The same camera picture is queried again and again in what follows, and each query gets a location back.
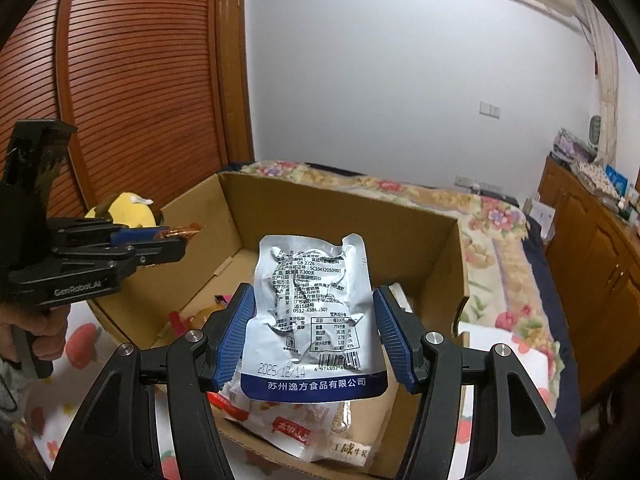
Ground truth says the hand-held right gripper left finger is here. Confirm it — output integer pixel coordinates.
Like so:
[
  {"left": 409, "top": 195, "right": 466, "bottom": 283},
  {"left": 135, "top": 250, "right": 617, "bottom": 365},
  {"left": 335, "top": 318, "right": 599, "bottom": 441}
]
[{"left": 47, "top": 282, "right": 258, "bottom": 480}]

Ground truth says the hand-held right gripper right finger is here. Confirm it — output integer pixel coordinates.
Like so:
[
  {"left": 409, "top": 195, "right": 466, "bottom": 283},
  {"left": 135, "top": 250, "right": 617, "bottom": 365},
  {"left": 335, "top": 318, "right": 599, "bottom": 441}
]
[{"left": 372, "top": 285, "right": 581, "bottom": 480}]

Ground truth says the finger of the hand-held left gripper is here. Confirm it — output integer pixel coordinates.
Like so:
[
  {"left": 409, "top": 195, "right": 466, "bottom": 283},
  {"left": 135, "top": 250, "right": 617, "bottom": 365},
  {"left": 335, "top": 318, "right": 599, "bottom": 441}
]
[
  {"left": 49, "top": 236, "right": 187, "bottom": 274},
  {"left": 50, "top": 216, "right": 169, "bottom": 252}
]

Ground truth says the orange and silver snack packet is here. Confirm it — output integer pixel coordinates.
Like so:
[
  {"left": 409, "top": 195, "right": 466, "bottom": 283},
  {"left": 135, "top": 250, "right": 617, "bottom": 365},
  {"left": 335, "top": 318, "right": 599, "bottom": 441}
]
[{"left": 154, "top": 223, "right": 205, "bottom": 242}]

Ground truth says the pink chicken leg snack packet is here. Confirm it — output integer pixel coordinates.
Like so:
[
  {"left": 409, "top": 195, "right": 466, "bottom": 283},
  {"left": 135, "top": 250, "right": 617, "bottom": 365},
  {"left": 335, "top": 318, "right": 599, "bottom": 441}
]
[{"left": 167, "top": 294, "right": 233, "bottom": 343}]

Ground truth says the silver and blue snack packet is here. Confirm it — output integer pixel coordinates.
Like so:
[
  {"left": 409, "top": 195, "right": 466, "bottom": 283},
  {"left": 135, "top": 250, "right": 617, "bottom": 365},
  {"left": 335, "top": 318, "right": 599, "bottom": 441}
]
[{"left": 240, "top": 232, "right": 388, "bottom": 402}]

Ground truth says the red and white snack packet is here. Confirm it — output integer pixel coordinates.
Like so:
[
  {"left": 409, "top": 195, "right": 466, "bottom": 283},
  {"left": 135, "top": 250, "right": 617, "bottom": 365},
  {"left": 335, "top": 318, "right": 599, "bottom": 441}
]
[{"left": 207, "top": 390, "right": 331, "bottom": 463}]

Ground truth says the cardboard box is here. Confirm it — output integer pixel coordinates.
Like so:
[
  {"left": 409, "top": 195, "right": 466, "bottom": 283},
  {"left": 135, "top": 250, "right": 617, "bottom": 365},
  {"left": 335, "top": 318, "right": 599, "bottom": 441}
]
[{"left": 85, "top": 171, "right": 471, "bottom": 478}]

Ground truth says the person's left hand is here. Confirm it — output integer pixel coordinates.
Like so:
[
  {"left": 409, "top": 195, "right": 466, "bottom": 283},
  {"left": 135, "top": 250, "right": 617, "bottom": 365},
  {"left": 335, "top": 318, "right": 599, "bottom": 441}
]
[{"left": 0, "top": 305, "right": 71, "bottom": 363}]

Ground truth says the yellow plush toy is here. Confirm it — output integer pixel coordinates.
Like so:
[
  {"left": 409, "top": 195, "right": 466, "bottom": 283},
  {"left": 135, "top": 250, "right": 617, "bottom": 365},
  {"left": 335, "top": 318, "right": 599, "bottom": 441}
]
[{"left": 84, "top": 190, "right": 163, "bottom": 228}]

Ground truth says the white strawberry print blanket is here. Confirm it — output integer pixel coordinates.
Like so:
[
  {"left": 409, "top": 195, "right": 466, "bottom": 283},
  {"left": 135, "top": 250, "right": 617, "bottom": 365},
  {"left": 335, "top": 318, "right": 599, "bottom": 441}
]
[{"left": 10, "top": 302, "right": 563, "bottom": 480}]

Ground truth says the beige snack packet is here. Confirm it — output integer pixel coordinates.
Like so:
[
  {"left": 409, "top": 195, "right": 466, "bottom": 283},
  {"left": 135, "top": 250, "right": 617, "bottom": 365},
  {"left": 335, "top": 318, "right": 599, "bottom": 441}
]
[{"left": 310, "top": 400, "right": 376, "bottom": 461}]

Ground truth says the wooden slatted wardrobe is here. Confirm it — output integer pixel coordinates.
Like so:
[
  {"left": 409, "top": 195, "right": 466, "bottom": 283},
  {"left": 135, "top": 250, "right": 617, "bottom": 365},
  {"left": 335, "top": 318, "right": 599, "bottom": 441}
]
[{"left": 0, "top": 0, "right": 257, "bottom": 221}]

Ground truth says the dark blue bed sheet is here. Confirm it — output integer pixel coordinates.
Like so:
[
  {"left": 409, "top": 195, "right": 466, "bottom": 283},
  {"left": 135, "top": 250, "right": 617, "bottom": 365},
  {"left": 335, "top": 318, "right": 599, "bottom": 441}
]
[{"left": 520, "top": 205, "right": 583, "bottom": 421}]

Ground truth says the white box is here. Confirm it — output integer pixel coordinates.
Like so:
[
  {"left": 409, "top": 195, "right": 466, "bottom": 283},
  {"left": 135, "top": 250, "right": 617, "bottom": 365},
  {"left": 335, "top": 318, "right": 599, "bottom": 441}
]
[{"left": 525, "top": 200, "right": 556, "bottom": 246}]

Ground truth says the wooden cabinet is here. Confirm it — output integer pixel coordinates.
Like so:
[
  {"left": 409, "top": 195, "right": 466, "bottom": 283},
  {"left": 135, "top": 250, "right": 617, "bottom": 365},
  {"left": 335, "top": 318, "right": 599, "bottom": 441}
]
[{"left": 537, "top": 155, "right": 640, "bottom": 406}]

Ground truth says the patterned tray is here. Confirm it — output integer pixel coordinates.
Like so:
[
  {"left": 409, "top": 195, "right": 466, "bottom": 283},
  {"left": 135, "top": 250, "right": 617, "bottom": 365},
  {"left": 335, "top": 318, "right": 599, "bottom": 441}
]
[{"left": 572, "top": 160, "right": 617, "bottom": 193}]

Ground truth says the purple patterned box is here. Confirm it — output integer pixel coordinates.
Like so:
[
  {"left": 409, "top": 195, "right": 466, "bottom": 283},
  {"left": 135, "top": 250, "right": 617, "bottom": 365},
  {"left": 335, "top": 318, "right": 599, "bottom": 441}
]
[{"left": 552, "top": 127, "right": 596, "bottom": 162}]

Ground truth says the blue box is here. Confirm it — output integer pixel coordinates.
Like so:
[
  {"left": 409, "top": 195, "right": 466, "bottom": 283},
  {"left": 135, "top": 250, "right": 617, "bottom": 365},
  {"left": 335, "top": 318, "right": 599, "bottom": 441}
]
[{"left": 605, "top": 164, "right": 632, "bottom": 196}]

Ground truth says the beige curtain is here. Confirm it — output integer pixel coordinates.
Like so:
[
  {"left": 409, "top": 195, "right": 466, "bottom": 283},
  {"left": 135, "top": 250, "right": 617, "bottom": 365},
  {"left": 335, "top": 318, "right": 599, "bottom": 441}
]
[{"left": 585, "top": 0, "right": 621, "bottom": 161}]

